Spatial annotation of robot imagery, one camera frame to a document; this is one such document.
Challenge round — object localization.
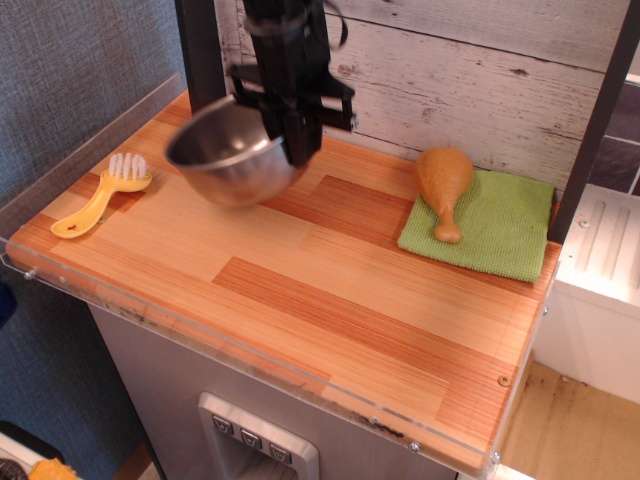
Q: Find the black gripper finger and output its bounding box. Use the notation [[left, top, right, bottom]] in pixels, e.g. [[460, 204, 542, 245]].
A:
[[260, 104, 286, 140], [285, 111, 322, 166]]

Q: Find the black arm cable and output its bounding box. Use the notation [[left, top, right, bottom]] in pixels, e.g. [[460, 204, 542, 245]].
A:
[[323, 0, 350, 51]]

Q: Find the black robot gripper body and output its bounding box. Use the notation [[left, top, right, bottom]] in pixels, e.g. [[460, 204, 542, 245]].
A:
[[229, 19, 358, 131]]

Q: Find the silver toy fridge cabinet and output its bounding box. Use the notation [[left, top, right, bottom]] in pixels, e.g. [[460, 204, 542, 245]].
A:
[[91, 307, 457, 479]]

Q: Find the clear acrylic edge guard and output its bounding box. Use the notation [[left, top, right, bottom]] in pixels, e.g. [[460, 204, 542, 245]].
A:
[[4, 235, 508, 479]]

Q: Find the plastic toy chicken drumstick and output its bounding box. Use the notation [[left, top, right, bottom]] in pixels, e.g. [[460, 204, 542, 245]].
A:
[[415, 147, 474, 244]]

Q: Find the dark vertical post left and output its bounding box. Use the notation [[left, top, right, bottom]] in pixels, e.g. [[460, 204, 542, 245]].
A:
[[174, 0, 227, 114]]

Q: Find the green cloth towel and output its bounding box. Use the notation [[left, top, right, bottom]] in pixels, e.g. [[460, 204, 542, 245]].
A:
[[398, 170, 554, 283]]

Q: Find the dark vertical post right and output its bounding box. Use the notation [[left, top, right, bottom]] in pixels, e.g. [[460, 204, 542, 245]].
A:
[[547, 0, 639, 244]]

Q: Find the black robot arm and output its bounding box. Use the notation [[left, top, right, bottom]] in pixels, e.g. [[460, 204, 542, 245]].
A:
[[229, 1, 357, 167]]

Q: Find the stainless steel bowl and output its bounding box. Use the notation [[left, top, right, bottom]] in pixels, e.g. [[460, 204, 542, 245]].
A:
[[166, 95, 307, 208]]

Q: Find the dark vertical post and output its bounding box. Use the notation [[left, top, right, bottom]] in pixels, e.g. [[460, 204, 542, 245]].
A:
[[174, 0, 227, 114], [547, 0, 639, 244]]

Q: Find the orange object bottom left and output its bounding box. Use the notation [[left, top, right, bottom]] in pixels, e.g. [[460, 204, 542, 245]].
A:
[[28, 459, 79, 480]]

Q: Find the yellow dish brush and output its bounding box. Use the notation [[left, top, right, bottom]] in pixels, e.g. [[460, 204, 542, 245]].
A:
[[50, 153, 152, 239]]

